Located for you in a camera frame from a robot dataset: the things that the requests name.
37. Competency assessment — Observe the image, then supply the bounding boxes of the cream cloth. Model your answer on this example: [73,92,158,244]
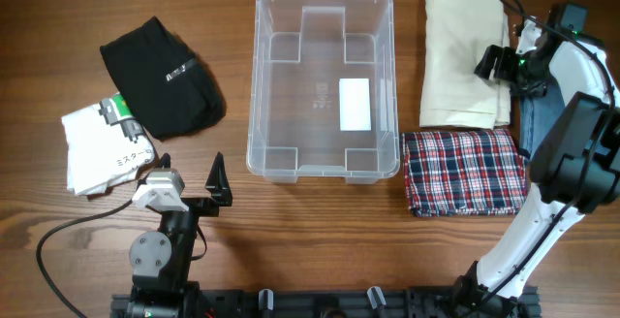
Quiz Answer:
[419,0,511,129]

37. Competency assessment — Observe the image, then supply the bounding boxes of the clear plastic storage container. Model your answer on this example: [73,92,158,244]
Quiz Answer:
[246,0,400,184]

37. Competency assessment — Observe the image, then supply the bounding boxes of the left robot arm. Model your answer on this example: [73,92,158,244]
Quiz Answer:
[112,153,233,318]

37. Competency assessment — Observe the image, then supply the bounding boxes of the right black cable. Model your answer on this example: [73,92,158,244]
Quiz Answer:
[474,0,617,309]

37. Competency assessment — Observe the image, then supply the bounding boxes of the white printed folded t-shirt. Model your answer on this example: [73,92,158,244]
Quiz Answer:
[61,93,156,196]

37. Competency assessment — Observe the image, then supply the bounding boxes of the black garment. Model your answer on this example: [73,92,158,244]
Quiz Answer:
[100,16,226,141]

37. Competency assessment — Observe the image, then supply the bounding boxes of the left black cable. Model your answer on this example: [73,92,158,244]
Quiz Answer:
[35,199,135,318]

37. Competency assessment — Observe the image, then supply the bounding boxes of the red blue plaid cloth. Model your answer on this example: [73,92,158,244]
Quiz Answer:
[401,128,528,217]

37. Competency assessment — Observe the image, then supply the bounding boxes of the blue denim jeans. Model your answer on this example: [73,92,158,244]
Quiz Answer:
[519,79,566,159]

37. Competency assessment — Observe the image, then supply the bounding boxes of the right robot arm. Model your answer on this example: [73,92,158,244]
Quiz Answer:
[449,3,619,317]

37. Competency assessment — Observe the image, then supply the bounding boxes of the black cable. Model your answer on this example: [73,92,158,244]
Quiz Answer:
[474,0,617,309]
[35,199,135,318]

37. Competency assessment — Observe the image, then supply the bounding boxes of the white label in container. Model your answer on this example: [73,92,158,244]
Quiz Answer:
[339,79,371,131]

